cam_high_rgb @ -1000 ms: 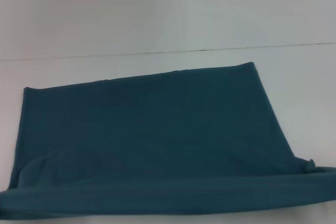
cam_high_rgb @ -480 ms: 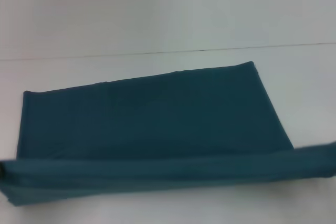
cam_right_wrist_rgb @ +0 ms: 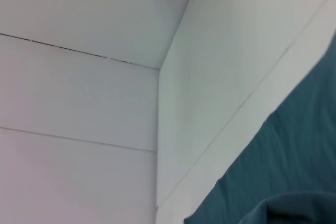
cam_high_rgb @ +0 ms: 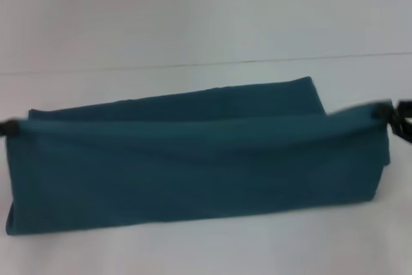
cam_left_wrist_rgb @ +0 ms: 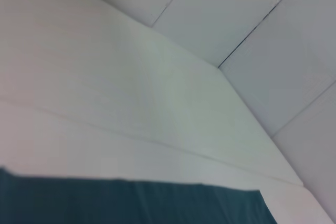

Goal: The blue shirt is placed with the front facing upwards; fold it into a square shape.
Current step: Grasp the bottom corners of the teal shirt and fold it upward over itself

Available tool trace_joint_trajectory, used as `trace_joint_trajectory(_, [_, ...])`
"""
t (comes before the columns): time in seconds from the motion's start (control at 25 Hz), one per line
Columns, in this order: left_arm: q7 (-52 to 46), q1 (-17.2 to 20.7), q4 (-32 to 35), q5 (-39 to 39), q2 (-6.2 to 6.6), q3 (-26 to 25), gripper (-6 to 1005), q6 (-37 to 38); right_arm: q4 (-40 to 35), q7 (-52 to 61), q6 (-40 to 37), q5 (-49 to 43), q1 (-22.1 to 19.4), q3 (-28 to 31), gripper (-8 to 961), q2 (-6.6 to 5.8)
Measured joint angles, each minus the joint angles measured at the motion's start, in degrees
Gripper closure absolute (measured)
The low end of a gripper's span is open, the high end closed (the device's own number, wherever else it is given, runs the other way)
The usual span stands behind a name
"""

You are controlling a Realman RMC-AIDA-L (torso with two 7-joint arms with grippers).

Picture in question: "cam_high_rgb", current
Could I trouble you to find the teal blue printed t-shirt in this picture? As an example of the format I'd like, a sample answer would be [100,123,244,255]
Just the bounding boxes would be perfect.
[6,76,396,236]

